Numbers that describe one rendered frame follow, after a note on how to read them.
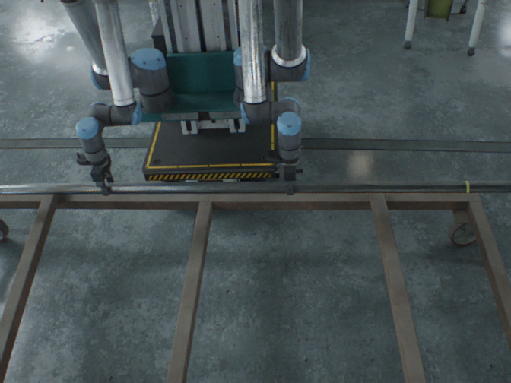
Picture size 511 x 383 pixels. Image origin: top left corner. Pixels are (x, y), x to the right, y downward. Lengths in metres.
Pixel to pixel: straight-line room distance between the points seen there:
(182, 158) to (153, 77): 0.48
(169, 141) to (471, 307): 1.73
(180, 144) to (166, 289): 0.77
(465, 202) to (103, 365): 1.80
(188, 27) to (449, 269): 1.71
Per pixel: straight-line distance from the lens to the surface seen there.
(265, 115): 1.95
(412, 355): 1.81
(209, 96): 2.45
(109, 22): 1.94
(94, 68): 2.35
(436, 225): 2.70
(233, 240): 2.54
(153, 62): 2.29
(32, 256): 2.28
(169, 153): 2.61
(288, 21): 1.98
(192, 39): 2.45
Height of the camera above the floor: 1.93
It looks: 44 degrees down
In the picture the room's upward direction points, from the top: 4 degrees counter-clockwise
